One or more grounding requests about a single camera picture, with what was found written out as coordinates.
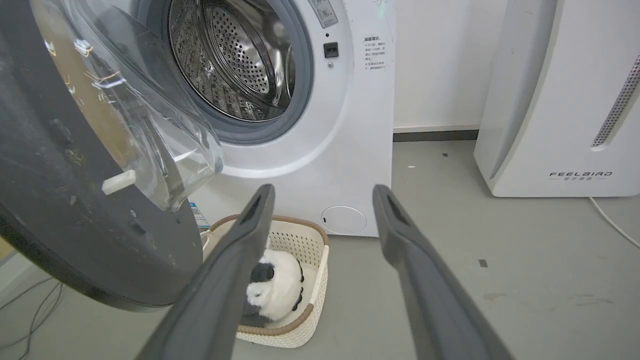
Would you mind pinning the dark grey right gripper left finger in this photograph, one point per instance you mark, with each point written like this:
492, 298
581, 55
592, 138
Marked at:
220, 290

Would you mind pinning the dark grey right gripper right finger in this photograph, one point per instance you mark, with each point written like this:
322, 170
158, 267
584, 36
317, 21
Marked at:
430, 295

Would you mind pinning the white front-load washing machine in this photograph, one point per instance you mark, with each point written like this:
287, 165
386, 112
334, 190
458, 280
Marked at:
340, 150

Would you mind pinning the round dark washing machine door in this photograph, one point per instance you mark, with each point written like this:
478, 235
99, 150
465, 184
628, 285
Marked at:
85, 165

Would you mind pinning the black and white plush panda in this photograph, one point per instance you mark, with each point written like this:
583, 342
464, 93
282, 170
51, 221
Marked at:
277, 290

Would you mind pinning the white woven laundry basket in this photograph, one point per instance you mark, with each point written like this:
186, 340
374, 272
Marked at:
310, 280

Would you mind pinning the white Feelbird air purifier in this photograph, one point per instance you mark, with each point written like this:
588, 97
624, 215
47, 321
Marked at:
565, 100

